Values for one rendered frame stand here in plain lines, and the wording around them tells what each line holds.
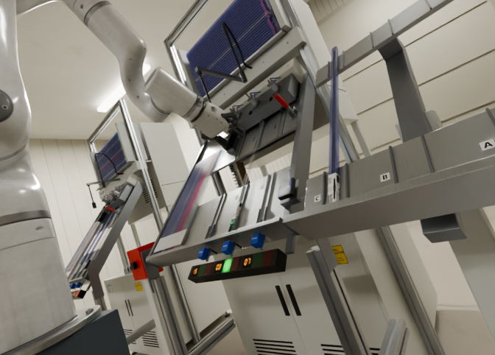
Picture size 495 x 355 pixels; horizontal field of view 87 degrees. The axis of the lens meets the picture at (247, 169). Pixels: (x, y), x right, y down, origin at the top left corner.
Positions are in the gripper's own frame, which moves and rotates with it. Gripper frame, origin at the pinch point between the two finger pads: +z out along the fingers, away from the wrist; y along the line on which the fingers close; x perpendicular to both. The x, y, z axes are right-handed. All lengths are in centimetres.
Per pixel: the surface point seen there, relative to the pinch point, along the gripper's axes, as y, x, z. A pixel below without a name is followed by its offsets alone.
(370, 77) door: -7, -214, 176
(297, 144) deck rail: -20.6, 8.7, 8.3
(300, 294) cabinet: 7, 41, 48
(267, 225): -15.2, 34.5, 3.3
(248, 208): -4.4, 25.7, 6.5
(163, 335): 84, 57, 39
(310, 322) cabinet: 7, 49, 54
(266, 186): -10.1, 19.8, 7.4
